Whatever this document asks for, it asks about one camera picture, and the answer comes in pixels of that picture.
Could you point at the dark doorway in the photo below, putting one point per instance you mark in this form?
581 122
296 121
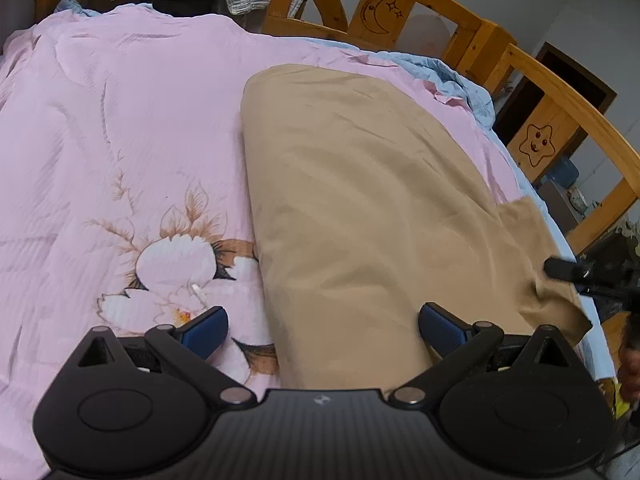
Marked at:
551 74

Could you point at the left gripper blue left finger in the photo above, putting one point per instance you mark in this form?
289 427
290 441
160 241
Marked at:
204 334

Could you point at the tan hooded zip jacket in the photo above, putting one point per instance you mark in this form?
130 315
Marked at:
365 209

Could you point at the pink floral quilt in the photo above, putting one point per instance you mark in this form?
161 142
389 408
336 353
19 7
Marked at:
123 189

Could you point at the blue bucket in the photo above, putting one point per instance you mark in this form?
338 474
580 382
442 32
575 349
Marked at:
563 173

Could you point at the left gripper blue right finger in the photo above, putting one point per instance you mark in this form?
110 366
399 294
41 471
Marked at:
442 330

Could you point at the wooden bed frame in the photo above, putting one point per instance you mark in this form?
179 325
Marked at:
473 50

